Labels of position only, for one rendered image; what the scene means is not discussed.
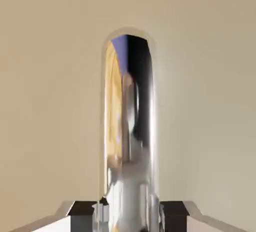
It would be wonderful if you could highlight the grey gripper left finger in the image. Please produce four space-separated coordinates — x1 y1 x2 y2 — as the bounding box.
8 196 110 232

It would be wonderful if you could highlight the beige drawer front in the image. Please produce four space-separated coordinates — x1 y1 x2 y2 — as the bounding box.
0 0 256 232

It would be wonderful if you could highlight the curved shiny metal handle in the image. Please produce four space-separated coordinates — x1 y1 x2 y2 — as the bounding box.
99 27 161 232

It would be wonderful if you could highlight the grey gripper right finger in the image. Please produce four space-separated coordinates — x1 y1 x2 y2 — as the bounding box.
158 200 240 232

